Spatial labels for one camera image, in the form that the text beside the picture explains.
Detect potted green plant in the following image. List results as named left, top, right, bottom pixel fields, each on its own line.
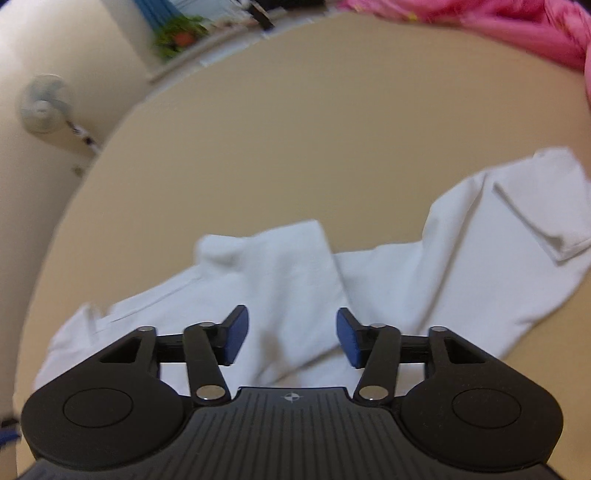
left=152, top=16, right=208, bottom=61

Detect blue curtain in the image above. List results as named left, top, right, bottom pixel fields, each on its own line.
left=131, top=0, right=185, bottom=28

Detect white standing fan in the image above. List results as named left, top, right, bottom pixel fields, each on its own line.
left=18, top=73, right=102, bottom=155

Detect pink floral quilt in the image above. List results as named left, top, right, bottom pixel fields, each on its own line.
left=335, top=0, right=591, bottom=100

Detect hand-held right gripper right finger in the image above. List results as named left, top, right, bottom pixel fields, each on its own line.
left=335, top=306, right=491, bottom=408

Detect white windowsill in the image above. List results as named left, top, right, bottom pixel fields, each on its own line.
left=148, top=23, right=259, bottom=84

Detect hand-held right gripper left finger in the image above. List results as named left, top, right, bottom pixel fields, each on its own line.
left=98, top=305, right=250, bottom=408

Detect white pants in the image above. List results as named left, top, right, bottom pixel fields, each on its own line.
left=34, top=147, right=591, bottom=398

